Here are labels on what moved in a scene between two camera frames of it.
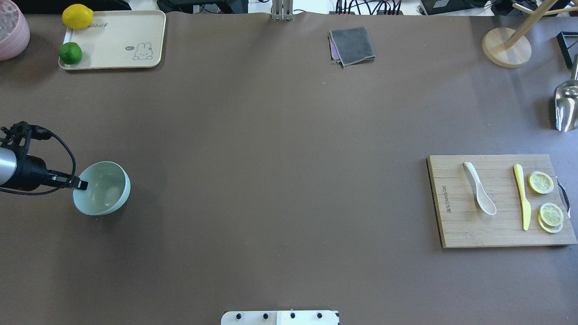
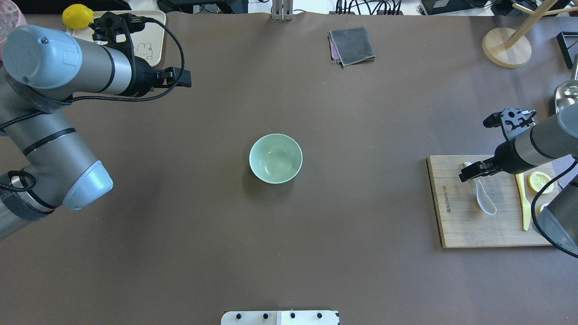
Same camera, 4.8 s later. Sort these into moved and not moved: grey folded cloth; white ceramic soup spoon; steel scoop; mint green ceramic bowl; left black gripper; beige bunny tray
Moved: left black gripper; mint green ceramic bowl
Not moved: white ceramic soup spoon; grey folded cloth; beige bunny tray; steel scoop
